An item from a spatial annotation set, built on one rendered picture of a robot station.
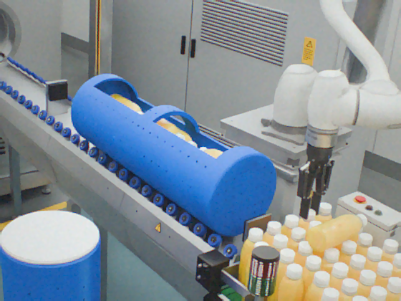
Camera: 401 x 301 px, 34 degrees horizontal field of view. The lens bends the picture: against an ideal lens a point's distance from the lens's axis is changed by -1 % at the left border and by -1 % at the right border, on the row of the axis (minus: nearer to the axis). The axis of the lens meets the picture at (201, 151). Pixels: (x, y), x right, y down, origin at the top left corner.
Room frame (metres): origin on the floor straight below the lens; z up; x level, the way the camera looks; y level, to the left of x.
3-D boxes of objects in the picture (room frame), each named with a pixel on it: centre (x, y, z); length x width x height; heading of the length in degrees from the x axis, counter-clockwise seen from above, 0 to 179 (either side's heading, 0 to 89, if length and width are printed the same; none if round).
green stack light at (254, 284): (1.23, -0.16, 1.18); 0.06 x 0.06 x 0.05
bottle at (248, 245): (1.58, -0.17, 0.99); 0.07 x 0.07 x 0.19
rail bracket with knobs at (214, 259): (1.59, -0.06, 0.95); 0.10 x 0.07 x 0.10; 130
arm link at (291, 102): (2.40, -0.35, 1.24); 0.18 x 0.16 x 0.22; 86
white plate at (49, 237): (1.58, 0.41, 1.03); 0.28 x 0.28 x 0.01
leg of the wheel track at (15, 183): (3.35, 1.07, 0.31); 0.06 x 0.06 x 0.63; 40
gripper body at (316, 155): (1.72, -0.33, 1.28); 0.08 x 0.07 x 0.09; 130
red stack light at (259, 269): (1.23, -0.16, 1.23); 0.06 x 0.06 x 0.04
